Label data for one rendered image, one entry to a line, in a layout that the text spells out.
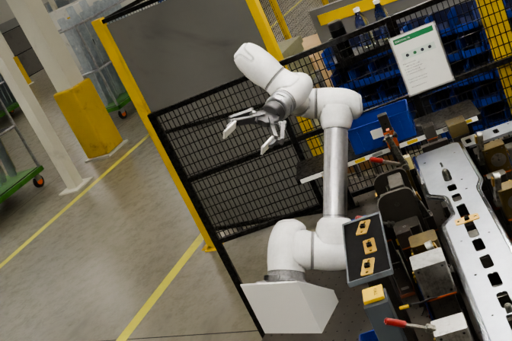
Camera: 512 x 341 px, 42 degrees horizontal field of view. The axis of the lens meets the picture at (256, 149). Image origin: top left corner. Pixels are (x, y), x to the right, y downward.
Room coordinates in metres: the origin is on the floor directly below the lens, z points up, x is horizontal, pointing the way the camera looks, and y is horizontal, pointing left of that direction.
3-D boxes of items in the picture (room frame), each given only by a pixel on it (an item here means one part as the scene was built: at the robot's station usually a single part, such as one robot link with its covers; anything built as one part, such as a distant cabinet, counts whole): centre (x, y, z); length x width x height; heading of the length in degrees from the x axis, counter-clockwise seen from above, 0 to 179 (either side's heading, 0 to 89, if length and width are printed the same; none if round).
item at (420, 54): (2.99, -0.89, 1.30); 0.23 x 0.02 x 0.31; 77
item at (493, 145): (2.37, -0.87, 0.87); 0.12 x 0.07 x 0.35; 77
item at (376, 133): (2.94, -0.58, 1.09); 0.30 x 0.17 x 0.13; 72
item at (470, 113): (2.94, -0.57, 1.01); 0.90 x 0.22 x 0.03; 77
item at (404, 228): (1.97, -0.33, 0.90); 0.05 x 0.05 x 0.40; 77
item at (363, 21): (3.12, -0.72, 1.53); 0.07 x 0.07 x 0.20
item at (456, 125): (2.71, -0.86, 0.88); 0.08 x 0.08 x 0.36; 77
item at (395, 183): (2.16, -0.39, 0.94); 0.18 x 0.13 x 0.49; 167
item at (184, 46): (4.57, 0.13, 1.00); 1.34 x 0.14 x 2.00; 57
